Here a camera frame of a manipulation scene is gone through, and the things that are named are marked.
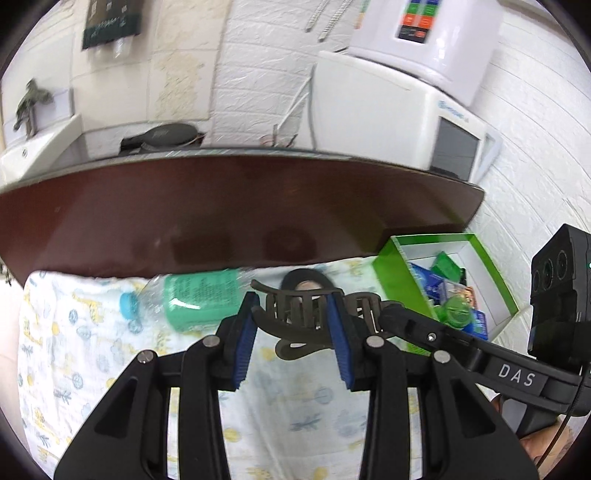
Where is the black camera module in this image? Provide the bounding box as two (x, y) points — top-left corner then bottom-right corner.
(528, 224), (590, 372)

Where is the black electrical tape roll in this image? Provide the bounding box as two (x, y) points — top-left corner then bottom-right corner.
(280, 268), (335, 291)

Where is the blue floss box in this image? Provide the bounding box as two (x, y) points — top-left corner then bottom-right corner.
(463, 310), (489, 341)

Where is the metal faucet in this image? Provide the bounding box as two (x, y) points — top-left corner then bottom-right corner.
(13, 79), (53, 139)

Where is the green label plastic bottle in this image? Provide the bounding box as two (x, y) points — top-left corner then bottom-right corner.
(119, 269), (252, 333)

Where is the blue medicine box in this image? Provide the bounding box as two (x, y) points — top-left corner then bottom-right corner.
(411, 263), (444, 305)

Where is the giraffe print white cloth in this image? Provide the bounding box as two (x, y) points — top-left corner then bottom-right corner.
(18, 257), (523, 480)

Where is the green cardboard box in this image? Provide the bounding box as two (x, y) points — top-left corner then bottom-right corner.
(373, 233), (519, 341)

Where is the dark green wall pouch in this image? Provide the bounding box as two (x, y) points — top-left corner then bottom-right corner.
(82, 0), (145, 50)

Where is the white sink counter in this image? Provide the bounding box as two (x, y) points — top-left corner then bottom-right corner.
(1, 89), (83, 188)

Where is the white appliance with screen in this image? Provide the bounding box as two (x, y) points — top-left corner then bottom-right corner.
(297, 51), (503, 184)

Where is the white cylindrical tank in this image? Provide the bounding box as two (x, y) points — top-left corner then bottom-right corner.
(348, 0), (503, 107)

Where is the small green packet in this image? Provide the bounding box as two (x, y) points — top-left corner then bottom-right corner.
(430, 251), (463, 283)

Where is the brown hair claw clip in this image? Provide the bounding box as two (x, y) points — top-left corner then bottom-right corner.
(250, 280), (391, 361)

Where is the green round jar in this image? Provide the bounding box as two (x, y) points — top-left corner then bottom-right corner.
(435, 295), (473, 330)

